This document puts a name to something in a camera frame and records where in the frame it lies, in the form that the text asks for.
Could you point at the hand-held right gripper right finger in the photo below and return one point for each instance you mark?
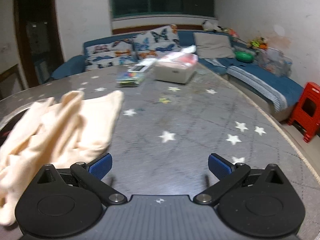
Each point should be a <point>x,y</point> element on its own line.
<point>220,167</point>

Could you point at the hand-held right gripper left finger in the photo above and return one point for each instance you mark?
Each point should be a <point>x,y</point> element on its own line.
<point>101,167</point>

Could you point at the cream cloth garment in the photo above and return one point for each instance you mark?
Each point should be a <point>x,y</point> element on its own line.
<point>62,130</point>

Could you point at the grey star-printed tablecloth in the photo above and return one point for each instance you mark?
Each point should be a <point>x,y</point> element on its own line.
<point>175,120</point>

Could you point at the striped blue blanket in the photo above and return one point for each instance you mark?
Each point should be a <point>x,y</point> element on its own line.
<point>255,85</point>

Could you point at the colourful card stack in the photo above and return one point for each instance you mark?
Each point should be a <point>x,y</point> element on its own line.
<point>130,78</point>

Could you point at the red plastic stool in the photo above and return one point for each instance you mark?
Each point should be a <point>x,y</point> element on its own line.
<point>300,105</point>

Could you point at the white box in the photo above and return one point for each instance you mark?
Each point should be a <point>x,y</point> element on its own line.
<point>172,74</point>

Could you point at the blue corner sofa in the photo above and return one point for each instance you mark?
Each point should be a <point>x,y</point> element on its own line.
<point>275,77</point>

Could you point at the white booklet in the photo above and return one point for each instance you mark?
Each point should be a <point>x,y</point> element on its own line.
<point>142,66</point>

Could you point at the butterfly print pillow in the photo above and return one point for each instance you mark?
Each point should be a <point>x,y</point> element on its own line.
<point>155,40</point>
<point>105,55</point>

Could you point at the green bowl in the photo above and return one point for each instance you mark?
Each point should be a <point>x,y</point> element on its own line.
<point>243,56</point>

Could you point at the pink and white plastic bag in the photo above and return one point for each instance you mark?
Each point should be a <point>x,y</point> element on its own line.
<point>182,58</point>

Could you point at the clear plastic storage box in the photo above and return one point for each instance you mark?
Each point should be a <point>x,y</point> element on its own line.
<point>275,61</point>

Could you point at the grey pillow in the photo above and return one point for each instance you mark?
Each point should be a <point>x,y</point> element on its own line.
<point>212,45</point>

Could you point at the brown wooden furniture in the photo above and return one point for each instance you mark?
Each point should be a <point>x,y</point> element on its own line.
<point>10,80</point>

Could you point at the yellow and black toy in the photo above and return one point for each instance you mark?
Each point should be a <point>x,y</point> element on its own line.
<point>257,43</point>

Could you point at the orange toy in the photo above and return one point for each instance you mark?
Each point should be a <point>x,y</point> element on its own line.
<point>231,32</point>

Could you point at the brown wooden door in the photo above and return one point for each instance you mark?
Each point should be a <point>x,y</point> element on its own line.
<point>37,42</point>

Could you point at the white plush toy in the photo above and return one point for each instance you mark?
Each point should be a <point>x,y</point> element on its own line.
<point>208,25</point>

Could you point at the dark window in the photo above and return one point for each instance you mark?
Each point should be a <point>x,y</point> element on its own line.
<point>162,0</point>

